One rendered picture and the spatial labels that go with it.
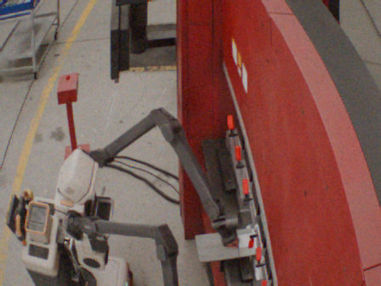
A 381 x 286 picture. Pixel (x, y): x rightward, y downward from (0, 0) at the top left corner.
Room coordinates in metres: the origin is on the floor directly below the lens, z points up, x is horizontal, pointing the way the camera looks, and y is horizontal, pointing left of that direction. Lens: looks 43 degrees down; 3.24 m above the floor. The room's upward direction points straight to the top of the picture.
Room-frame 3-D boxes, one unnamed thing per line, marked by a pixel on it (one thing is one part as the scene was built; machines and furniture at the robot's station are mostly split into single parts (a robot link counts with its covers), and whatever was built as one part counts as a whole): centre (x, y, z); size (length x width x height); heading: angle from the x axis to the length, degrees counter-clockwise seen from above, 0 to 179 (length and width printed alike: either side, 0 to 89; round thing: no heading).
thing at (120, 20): (2.88, 0.39, 1.42); 0.45 x 0.12 x 0.36; 7
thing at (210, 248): (1.74, -0.16, 1.00); 0.26 x 0.18 x 0.01; 97
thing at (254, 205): (1.78, -0.30, 1.26); 0.15 x 0.09 x 0.17; 7
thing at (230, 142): (2.30, -0.24, 0.92); 0.50 x 0.06 x 0.10; 7
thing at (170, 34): (3.01, 0.12, 1.17); 0.40 x 0.24 x 0.07; 7
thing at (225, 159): (2.34, -0.18, 0.89); 0.30 x 0.05 x 0.03; 7
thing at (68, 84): (3.28, 0.86, 0.41); 0.25 x 0.20 x 0.83; 97
